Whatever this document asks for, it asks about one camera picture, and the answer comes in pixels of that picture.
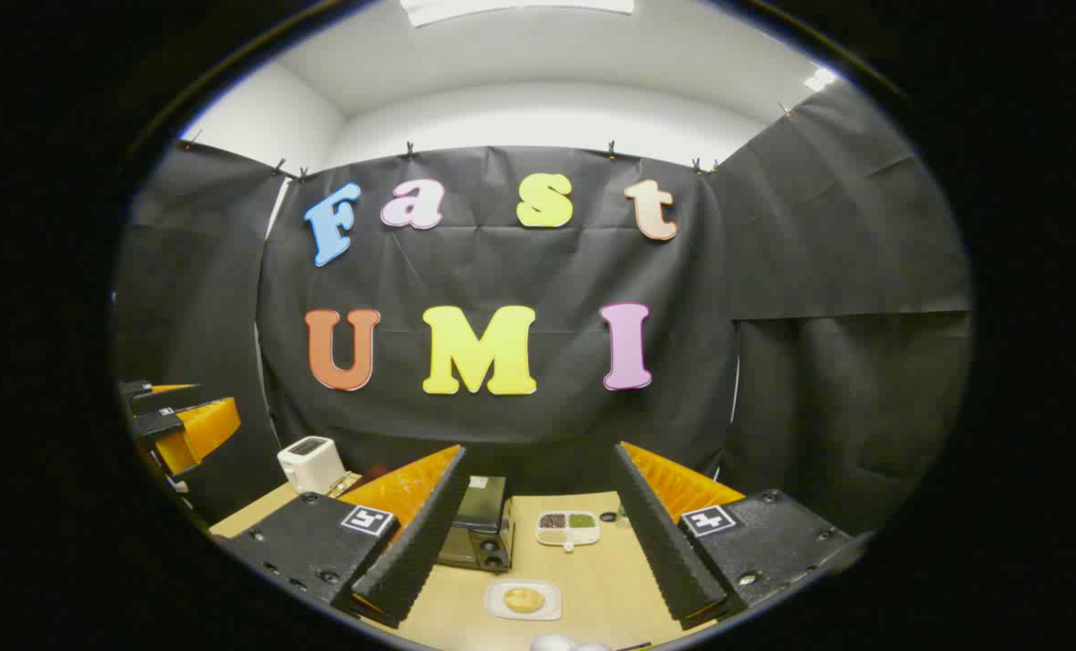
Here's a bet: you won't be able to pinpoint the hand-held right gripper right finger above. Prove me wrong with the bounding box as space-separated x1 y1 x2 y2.
612 441 864 631

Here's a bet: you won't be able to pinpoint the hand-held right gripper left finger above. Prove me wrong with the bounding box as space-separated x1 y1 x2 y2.
215 443 471 629

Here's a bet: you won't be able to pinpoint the black electric oven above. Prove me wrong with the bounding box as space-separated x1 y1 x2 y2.
436 476 515 573

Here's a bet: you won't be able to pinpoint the white square plate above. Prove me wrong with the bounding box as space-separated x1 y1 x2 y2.
485 580 563 622

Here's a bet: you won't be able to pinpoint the white divided dish with grains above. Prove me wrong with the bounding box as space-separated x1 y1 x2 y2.
535 511 602 551

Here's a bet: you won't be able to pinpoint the white toaster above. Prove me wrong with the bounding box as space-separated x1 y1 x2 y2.
278 436 347 495

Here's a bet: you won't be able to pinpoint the black backdrop cloth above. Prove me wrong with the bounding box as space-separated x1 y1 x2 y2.
113 77 973 534

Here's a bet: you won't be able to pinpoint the row of black cloth clips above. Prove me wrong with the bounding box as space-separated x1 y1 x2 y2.
185 101 797 182

